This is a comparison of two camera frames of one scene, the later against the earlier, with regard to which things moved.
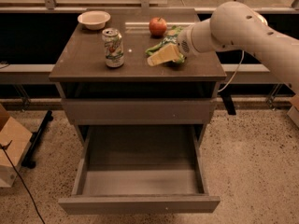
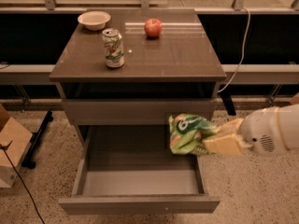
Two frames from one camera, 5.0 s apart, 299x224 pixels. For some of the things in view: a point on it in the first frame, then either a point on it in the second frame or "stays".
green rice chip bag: (171, 36) to (187, 133)
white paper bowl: (93, 20) stays
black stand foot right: (228, 104) stays
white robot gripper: (184, 44) to (260, 131)
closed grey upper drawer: (142, 111) stays
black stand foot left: (28, 161) stays
